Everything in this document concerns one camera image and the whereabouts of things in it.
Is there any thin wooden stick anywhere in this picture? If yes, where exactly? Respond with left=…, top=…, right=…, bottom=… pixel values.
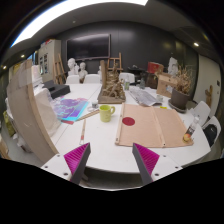
left=75, top=109, right=100, bottom=122
left=79, top=118, right=87, bottom=145

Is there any brown wooden drawing board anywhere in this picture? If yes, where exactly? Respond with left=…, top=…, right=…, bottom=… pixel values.
left=115, top=102, right=195, bottom=149

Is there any black backpack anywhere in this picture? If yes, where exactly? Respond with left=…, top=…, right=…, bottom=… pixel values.
left=203, top=123, right=218, bottom=148

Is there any dry plant in grey pot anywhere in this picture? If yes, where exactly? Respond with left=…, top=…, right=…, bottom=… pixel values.
left=168, top=64, right=195, bottom=114

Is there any wooden figure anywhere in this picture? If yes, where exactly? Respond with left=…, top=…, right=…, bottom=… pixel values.
left=204, top=84, right=214, bottom=108

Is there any clear drink bottle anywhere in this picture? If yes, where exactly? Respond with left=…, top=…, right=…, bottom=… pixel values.
left=182, top=115, right=200, bottom=144

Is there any red box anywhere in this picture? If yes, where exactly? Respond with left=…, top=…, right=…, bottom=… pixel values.
left=147, top=61, right=165, bottom=75

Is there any wooden easel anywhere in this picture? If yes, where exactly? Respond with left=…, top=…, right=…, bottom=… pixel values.
left=53, top=53, right=68, bottom=85
left=106, top=52, right=124, bottom=73

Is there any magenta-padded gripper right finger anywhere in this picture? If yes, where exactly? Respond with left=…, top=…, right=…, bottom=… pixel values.
left=132, top=142, right=184, bottom=186

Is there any flat round red coaster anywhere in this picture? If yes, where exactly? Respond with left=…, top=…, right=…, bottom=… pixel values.
left=121, top=116, right=136, bottom=127

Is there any grey newspaper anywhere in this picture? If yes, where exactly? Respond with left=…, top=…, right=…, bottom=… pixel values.
left=128, top=85, right=163, bottom=108

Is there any brown wooden root sculpture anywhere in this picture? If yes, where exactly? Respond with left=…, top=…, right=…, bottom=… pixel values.
left=97, top=59, right=127, bottom=105

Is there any large black wall screen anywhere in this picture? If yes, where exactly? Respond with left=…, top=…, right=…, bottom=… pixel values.
left=65, top=33, right=112, bottom=62

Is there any beige cabinet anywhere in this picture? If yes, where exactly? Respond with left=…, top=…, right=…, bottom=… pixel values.
left=37, top=39, right=63, bottom=84

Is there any lime green mug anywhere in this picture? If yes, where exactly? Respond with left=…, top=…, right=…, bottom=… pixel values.
left=99, top=104, right=117, bottom=123

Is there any brown cardboard box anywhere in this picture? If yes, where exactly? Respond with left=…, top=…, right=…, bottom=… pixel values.
left=155, top=72, right=179, bottom=98

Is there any white spray bottle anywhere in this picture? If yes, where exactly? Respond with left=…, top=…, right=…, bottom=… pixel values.
left=123, top=75, right=131, bottom=92

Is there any black flat box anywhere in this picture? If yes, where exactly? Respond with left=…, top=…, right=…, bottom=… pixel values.
left=41, top=79, right=72, bottom=100

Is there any white chair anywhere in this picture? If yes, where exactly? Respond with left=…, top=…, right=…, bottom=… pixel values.
left=83, top=73, right=102, bottom=84
left=201, top=115, right=222, bottom=148
left=65, top=74, right=81, bottom=85
left=118, top=72, right=136, bottom=84
left=192, top=100, right=212, bottom=127

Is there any white plaster bust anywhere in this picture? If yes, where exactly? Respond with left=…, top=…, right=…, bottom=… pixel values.
left=78, top=61, right=89, bottom=81
left=67, top=57, right=80, bottom=77

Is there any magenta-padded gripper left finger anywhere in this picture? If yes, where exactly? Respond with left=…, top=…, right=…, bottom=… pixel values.
left=40, top=142, right=92, bottom=185

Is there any large brown canvas panel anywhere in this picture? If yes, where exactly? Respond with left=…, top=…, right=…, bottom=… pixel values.
left=5, top=59, right=60, bottom=164

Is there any purple and cyan print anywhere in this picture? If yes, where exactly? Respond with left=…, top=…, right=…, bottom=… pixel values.
left=53, top=97, right=90, bottom=125

